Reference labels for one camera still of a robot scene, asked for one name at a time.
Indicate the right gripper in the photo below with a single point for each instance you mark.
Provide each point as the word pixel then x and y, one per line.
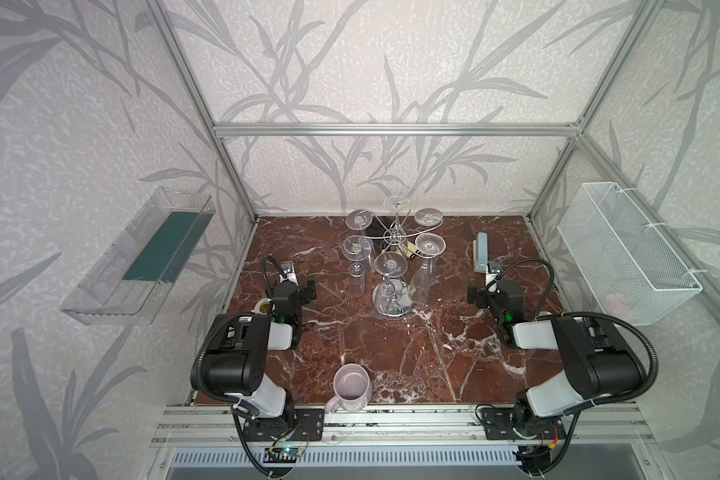
pixel 477 294

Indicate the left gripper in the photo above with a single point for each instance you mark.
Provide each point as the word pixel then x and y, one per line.
pixel 303 291

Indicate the clear champagne flute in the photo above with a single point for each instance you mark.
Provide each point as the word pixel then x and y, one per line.
pixel 429 247
pixel 429 217
pixel 359 220
pixel 357 249

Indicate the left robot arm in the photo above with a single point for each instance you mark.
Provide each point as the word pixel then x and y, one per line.
pixel 230 367

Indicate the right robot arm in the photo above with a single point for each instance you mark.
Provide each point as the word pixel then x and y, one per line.
pixel 605 360

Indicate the chrome wine glass rack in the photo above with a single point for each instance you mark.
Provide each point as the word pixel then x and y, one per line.
pixel 399 207

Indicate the roll of tape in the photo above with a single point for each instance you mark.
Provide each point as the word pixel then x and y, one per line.
pixel 263 306

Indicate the lilac ceramic mug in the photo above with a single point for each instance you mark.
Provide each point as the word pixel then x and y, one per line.
pixel 352 389

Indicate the pink object in basket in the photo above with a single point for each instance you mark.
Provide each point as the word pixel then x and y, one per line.
pixel 615 301

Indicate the black yellow work glove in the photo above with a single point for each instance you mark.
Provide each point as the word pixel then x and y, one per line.
pixel 387 234

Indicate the green circuit board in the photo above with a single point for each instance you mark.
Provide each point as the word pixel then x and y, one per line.
pixel 285 454

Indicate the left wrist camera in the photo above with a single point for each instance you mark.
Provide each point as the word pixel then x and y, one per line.
pixel 288 272

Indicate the white wire wall basket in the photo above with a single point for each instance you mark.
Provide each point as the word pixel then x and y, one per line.
pixel 619 250

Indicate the clear acrylic wall shelf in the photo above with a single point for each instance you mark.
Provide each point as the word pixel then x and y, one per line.
pixel 129 284

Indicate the aluminium front rail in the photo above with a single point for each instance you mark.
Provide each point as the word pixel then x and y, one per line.
pixel 402 424

